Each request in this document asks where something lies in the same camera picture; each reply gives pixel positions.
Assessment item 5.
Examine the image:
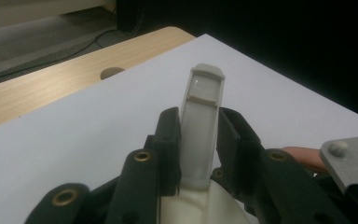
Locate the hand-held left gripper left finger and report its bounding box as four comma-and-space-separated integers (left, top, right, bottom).
153, 106, 183, 198

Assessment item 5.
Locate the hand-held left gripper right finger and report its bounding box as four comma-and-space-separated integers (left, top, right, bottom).
213, 106, 265, 202

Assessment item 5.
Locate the white cup lid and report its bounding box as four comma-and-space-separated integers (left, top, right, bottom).
159, 63, 251, 224

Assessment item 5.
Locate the white table sheet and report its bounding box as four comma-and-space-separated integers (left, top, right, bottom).
0, 33, 358, 224

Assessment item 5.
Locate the black floor cable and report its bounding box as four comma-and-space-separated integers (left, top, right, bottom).
0, 27, 119, 90

